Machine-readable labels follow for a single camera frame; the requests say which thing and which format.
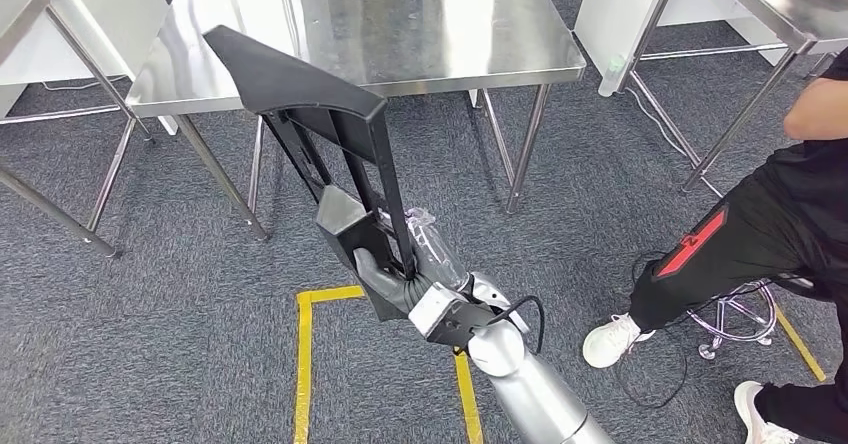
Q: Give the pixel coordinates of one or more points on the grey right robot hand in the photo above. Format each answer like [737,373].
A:
[391,285]

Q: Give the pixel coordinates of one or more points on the black plastic car part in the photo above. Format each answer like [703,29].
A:
[285,76]

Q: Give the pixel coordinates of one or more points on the person's forearm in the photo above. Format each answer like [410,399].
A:
[818,113]

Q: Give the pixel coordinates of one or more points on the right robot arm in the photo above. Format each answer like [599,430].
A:
[530,401]

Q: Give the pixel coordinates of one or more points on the stainless steel workbench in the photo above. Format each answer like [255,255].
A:
[397,17]

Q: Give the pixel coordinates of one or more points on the yellow floor tape square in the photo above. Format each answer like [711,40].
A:
[302,361]

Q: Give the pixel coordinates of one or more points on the chrome stool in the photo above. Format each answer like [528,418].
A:
[712,350]

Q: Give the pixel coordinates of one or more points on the white panel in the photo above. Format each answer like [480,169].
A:
[616,17]
[119,17]

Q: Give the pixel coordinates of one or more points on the person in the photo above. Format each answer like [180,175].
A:
[762,229]

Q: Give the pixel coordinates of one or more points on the yellow floor tape line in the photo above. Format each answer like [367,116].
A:
[802,345]

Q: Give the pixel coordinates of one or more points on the stainless steel table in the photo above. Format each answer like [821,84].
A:
[762,4]
[26,10]

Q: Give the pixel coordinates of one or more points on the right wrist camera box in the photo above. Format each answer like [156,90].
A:
[444,315]

